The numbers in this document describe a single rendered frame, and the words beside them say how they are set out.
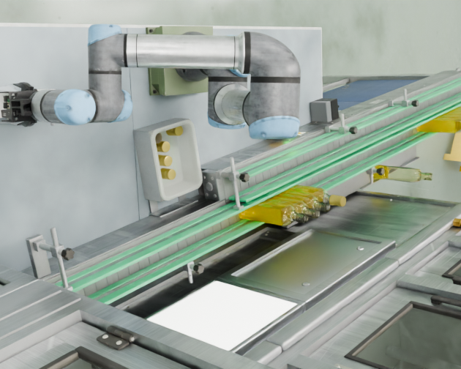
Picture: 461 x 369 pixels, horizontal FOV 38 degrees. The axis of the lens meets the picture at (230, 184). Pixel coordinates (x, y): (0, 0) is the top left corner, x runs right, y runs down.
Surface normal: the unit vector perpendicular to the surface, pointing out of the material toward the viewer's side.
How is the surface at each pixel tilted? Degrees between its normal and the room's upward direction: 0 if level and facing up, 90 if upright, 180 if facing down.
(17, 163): 0
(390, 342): 90
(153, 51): 43
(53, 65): 0
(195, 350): 90
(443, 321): 90
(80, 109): 0
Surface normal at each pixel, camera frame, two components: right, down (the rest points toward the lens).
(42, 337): 0.72, 0.10
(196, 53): 0.05, 0.27
